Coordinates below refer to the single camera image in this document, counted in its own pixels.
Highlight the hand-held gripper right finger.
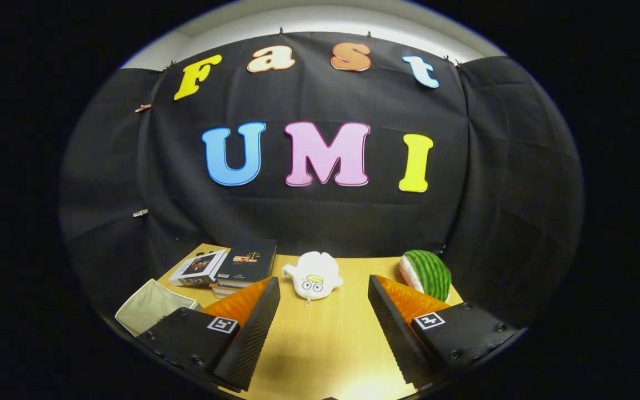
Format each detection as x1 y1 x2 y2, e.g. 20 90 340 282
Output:
367 274 521 389

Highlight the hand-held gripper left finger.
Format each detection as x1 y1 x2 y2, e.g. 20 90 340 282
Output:
137 276 282 392

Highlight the grey fabric storage box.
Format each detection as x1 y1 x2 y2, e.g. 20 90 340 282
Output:
114 279 203 338

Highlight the watermelon slice plush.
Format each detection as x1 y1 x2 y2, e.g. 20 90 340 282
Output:
398 249 452 303

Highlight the dark cover book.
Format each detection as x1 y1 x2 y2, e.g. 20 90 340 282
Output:
216 239 278 283

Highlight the white plush toy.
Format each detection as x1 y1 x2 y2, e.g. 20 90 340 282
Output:
282 251 344 306

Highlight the white portrait book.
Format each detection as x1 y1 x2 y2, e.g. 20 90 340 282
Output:
168 248 227 287

